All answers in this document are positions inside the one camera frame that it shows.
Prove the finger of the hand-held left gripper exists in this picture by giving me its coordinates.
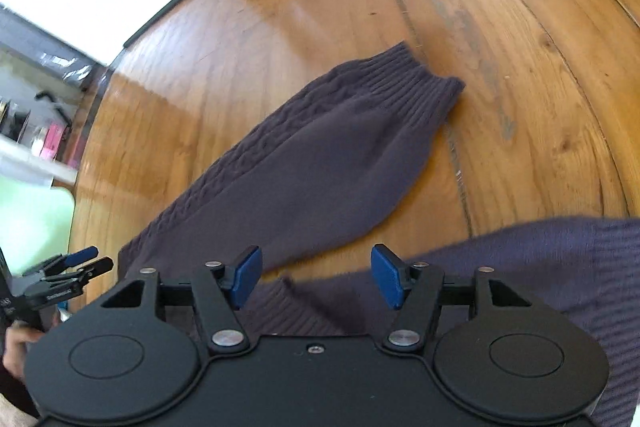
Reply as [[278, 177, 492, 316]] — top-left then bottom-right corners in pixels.
[[45, 257, 115, 288], [24, 246, 99, 280]]

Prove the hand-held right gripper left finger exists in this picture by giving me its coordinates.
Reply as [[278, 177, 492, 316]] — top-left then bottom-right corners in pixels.
[[100, 245, 264, 355]]

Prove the dark purple knit sweater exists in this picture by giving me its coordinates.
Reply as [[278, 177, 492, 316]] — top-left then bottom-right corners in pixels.
[[117, 42, 640, 427]]

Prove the light green mat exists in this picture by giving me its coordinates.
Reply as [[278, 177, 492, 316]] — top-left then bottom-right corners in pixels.
[[0, 174, 77, 280]]

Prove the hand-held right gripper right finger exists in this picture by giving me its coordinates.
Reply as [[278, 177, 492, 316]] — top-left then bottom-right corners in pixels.
[[370, 244, 533, 354]]

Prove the storage shelf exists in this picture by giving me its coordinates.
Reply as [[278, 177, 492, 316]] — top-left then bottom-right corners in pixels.
[[0, 9, 108, 185]]

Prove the pink box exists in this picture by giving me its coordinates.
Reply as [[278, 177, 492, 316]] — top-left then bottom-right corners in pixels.
[[31, 121, 71, 160]]

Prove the person's left hand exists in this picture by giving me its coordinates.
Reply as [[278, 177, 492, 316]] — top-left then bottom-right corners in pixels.
[[2, 323, 48, 379]]

